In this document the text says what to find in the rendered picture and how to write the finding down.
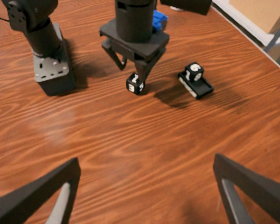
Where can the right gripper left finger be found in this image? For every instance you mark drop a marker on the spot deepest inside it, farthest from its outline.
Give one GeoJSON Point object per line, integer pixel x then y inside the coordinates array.
{"type": "Point", "coordinates": [17, 206]}

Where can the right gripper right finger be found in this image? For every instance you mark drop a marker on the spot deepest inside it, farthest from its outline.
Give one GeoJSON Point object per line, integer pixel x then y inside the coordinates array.
{"type": "Point", "coordinates": [265, 192]}

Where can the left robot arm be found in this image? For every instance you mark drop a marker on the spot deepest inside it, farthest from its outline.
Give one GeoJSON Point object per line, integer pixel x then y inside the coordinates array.
{"type": "Point", "coordinates": [27, 16]}

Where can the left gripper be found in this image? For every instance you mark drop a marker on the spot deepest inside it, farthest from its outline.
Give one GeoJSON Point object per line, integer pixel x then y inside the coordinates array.
{"type": "Point", "coordinates": [134, 38]}

